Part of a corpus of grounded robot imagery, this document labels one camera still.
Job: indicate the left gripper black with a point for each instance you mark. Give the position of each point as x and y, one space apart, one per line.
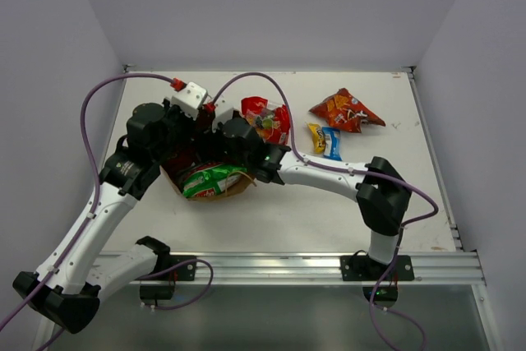
181 147

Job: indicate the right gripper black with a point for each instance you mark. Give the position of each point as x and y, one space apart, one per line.
211 140

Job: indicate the red KitKat candy pack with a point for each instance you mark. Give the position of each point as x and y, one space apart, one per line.
179 162

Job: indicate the red Skittles candy pack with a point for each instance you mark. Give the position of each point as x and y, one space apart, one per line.
270 120

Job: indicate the brown paper bag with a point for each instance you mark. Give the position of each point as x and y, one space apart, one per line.
246 180

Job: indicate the green chip bag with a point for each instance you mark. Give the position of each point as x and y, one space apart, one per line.
209 179

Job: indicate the yellow M&M candy pack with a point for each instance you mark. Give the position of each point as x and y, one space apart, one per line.
318 138

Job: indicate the blue white snack pack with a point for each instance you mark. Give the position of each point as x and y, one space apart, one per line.
332 143

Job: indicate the red Doritos chip bag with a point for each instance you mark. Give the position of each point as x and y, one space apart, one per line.
345 112

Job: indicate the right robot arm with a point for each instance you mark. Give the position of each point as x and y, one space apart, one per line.
381 194

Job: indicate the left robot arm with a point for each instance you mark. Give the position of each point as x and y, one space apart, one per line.
66 288

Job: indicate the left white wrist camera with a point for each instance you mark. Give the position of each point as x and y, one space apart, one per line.
189 97

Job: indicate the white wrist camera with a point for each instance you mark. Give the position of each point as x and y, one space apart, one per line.
189 97
221 111

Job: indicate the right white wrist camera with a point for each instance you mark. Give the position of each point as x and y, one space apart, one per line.
221 111

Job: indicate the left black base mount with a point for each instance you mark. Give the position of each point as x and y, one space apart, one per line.
166 275

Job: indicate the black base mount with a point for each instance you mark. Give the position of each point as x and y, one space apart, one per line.
360 268
166 275

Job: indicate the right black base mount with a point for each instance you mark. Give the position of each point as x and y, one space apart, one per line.
360 268

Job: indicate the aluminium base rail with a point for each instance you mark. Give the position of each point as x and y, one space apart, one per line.
437 268

